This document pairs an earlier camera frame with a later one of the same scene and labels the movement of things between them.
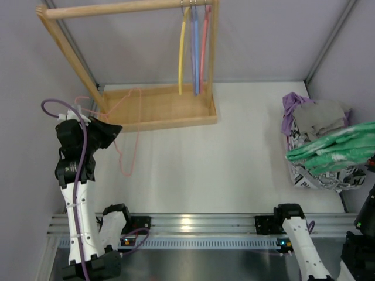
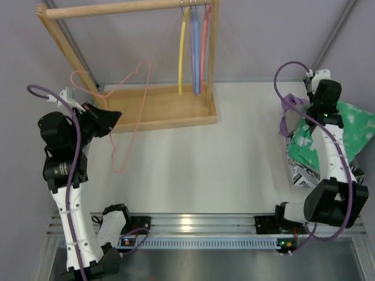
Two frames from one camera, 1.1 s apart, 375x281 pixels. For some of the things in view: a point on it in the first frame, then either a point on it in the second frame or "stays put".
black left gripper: (98, 136) -> (98, 123)
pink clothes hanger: (124, 116) -> (117, 168)
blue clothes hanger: (194, 31) stays put
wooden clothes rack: (149, 109) stays put
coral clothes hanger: (208, 7) stays put
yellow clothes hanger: (181, 51) stays put
